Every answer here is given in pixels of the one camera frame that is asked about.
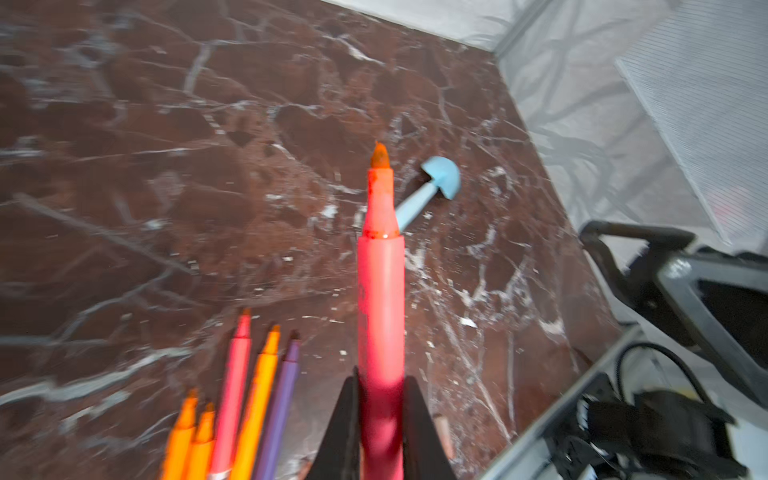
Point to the orange marker pen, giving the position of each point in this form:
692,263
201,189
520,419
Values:
256,407

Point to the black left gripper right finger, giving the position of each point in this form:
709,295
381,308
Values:
424,456

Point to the short orange highlighter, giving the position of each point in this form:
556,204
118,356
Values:
180,439
201,448

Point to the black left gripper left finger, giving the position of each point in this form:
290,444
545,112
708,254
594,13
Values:
339,454

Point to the magenta marker pen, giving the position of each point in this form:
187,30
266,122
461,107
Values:
230,407

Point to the purple marker pen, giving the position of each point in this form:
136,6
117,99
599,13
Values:
266,465

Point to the brown pen cap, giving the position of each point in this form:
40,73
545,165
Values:
443,430

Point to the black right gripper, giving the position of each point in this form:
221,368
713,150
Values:
710,302

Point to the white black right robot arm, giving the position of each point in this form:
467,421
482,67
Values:
611,432

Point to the light blue toy shovel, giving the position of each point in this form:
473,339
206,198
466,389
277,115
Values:
445,177

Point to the pink highlighter pen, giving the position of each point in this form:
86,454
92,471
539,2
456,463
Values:
381,325

